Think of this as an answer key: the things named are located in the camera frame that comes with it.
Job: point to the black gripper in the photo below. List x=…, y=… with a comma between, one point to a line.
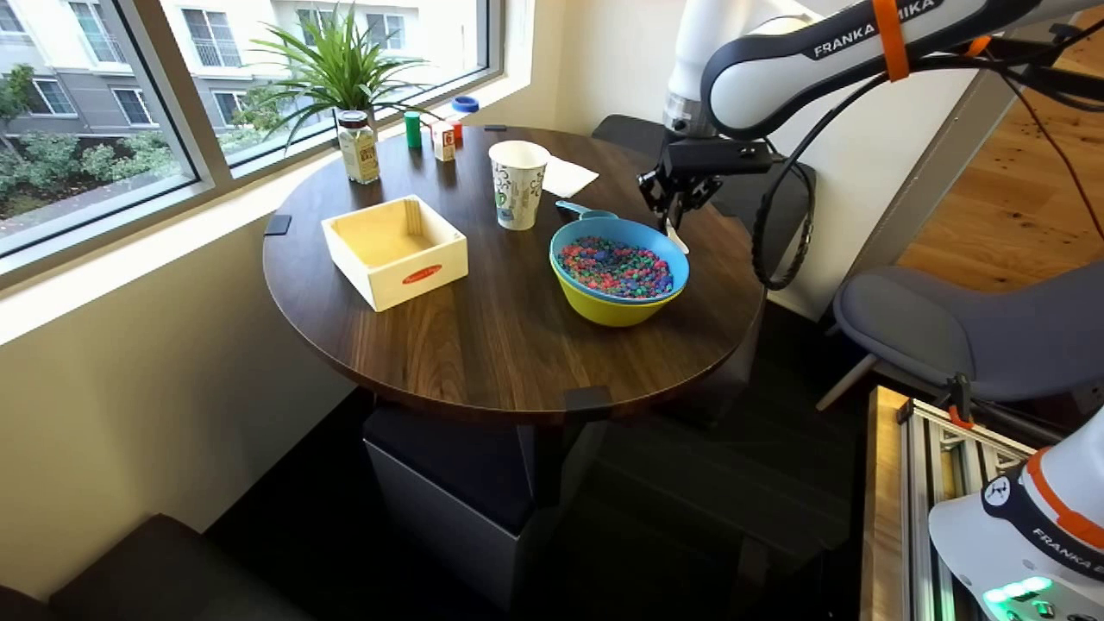
x=720, y=157

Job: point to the white plastic spoon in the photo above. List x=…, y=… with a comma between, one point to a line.
x=679, y=242

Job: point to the small coloured beads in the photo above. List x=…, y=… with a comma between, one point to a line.
x=615, y=267

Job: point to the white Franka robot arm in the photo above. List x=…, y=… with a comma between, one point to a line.
x=805, y=45

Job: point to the blue and yellow bowl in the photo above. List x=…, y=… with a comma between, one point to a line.
x=609, y=308

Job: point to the white paper napkin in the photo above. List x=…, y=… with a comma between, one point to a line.
x=571, y=178

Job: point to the printed paper cup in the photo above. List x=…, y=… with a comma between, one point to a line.
x=519, y=183

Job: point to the white leaning board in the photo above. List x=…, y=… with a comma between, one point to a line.
x=873, y=220

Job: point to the round dark wooden table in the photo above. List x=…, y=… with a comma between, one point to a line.
x=504, y=345

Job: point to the small red block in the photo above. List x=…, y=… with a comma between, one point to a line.
x=457, y=131

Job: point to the blue round cap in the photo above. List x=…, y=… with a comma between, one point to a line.
x=463, y=105

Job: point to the pale wooden box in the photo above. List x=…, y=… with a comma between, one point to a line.
x=443, y=264

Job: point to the small white block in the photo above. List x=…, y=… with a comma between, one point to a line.
x=443, y=142

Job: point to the green cylinder block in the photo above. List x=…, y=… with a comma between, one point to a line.
x=412, y=131

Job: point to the cream plant pot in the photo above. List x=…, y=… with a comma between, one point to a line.
x=362, y=151

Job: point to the grey upholstered chair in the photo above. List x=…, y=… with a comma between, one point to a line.
x=979, y=334

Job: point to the grey cube ottoman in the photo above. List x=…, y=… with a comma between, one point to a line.
x=462, y=506

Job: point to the green spiky plant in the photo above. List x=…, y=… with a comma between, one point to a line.
x=334, y=70

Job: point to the small black sill object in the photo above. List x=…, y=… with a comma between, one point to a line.
x=278, y=224

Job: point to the grey framed window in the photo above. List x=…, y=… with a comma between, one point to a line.
x=90, y=126

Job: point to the black leather seat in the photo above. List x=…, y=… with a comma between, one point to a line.
x=160, y=574

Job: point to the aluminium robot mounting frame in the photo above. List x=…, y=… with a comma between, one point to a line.
x=910, y=506

